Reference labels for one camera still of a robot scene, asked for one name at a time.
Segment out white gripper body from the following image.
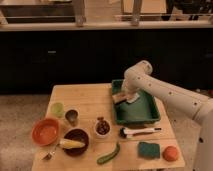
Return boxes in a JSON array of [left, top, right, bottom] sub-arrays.
[[121, 79, 139, 103]]

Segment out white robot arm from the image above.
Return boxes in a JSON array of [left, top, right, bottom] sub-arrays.
[[122, 60, 213, 171]]

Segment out green plastic tray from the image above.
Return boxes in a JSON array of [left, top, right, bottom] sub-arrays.
[[111, 78, 162, 126]]

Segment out white cup with red contents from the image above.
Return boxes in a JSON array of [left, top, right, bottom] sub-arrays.
[[94, 117, 110, 138]]

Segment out teal sponge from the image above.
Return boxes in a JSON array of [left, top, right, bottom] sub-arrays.
[[138, 142, 160, 159]]

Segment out metal cup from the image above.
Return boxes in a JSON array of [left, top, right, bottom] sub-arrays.
[[65, 110, 78, 126]]

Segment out dark brown bowl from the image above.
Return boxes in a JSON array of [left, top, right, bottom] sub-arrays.
[[64, 129, 89, 157]]

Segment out orange fruit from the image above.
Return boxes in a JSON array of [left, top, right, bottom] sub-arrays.
[[163, 146, 179, 162]]

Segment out light green cup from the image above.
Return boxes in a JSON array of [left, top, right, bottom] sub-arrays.
[[50, 102, 64, 118]]

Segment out green cucumber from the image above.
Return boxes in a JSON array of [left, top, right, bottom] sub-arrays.
[[96, 143, 120, 165]]

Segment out yellow corn cob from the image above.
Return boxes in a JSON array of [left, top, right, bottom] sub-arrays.
[[59, 139, 85, 149]]

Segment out orange bowl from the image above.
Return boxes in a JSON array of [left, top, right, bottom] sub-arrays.
[[31, 118, 59, 146]]

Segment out metal fork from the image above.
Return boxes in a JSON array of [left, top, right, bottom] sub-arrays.
[[42, 144, 59, 161]]

